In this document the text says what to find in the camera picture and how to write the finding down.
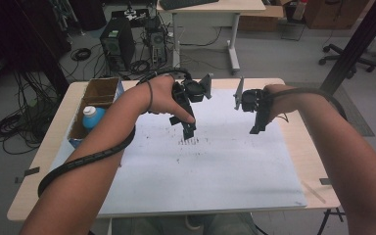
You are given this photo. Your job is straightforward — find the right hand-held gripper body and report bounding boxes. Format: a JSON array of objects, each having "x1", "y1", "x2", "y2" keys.
[{"x1": 233, "y1": 75, "x2": 274, "y2": 115}]

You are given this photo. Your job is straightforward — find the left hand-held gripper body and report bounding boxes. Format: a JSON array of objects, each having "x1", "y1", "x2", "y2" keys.
[{"x1": 171, "y1": 72, "x2": 214, "y2": 126}]

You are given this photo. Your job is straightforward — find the brown cardboard box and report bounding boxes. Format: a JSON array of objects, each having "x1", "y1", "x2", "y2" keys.
[
  {"x1": 67, "y1": 76, "x2": 125, "y2": 150},
  {"x1": 238, "y1": 4, "x2": 286, "y2": 32}
]

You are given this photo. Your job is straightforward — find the blue bottle with white cap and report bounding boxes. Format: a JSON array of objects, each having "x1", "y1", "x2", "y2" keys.
[{"x1": 81, "y1": 105, "x2": 108, "y2": 132}]

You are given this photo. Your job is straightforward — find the person's right hand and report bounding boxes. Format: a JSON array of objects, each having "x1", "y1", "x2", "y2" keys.
[{"x1": 262, "y1": 83, "x2": 304, "y2": 124}]

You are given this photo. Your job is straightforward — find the person's left hand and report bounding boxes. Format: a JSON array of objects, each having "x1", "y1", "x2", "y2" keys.
[{"x1": 139, "y1": 74, "x2": 197, "y2": 125}]

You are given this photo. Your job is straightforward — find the black wrist band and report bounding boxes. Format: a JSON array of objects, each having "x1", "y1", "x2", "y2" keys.
[{"x1": 146, "y1": 79, "x2": 155, "y2": 114}]

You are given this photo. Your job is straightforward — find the pale blue table mat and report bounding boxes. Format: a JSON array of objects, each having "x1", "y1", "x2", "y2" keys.
[{"x1": 50, "y1": 88, "x2": 308, "y2": 218}]

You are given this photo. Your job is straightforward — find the white desk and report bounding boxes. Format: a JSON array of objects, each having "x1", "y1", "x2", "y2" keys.
[{"x1": 156, "y1": 0, "x2": 267, "y2": 74}]

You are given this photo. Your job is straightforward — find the flat brown cardboard box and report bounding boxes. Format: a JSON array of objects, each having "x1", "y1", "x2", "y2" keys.
[{"x1": 238, "y1": 4, "x2": 286, "y2": 32}]

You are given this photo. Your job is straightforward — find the clear tape strip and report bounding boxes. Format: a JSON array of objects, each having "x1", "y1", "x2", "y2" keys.
[{"x1": 301, "y1": 180, "x2": 327, "y2": 205}]

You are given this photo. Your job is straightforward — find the black keyboard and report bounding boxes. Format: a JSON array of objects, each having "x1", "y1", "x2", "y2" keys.
[{"x1": 159, "y1": 0, "x2": 220, "y2": 11}]

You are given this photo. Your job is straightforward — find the black computer tower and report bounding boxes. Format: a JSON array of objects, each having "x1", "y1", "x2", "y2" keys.
[{"x1": 99, "y1": 16, "x2": 137, "y2": 72}]

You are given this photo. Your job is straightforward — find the person's legs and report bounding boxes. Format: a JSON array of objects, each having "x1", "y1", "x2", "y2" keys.
[{"x1": 111, "y1": 212, "x2": 259, "y2": 235}]

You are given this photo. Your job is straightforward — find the black office chair base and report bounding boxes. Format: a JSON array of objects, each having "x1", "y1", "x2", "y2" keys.
[{"x1": 317, "y1": 43, "x2": 376, "y2": 79}]

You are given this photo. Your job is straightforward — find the black table leg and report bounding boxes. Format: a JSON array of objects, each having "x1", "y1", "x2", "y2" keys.
[{"x1": 315, "y1": 207, "x2": 346, "y2": 235}]

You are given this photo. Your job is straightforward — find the brown wooden cabinet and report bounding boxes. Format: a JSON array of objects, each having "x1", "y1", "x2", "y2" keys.
[{"x1": 303, "y1": 0, "x2": 370, "y2": 30}]

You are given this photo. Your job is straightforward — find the black curtain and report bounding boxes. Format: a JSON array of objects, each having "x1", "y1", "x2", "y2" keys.
[{"x1": 0, "y1": 0, "x2": 73, "y2": 99}]

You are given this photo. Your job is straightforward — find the open-frame computer case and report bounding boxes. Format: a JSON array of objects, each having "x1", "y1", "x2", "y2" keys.
[{"x1": 144, "y1": 15, "x2": 169, "y2": 67}]

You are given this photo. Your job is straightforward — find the left gripper black sleeved cable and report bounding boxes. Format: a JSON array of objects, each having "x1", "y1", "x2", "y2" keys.
[{"x1": 36, "y1": 67, "x2": 194, "y2": 199}]

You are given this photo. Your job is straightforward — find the black metal post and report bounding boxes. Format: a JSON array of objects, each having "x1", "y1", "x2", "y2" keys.
[{"x1": 318, "y1": 0, "x2": 376, "y2": 96}]

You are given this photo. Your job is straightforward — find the coiled black cable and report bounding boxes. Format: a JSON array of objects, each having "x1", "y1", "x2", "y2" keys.
[{"x1": 70, "y1": 47, "x2": 93, "y2": 63}]

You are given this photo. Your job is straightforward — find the bundle of black floor cables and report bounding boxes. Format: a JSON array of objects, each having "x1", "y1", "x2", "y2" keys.
[{"x1": 0, "y1": 70, "x2": 63, "y2": 156}]

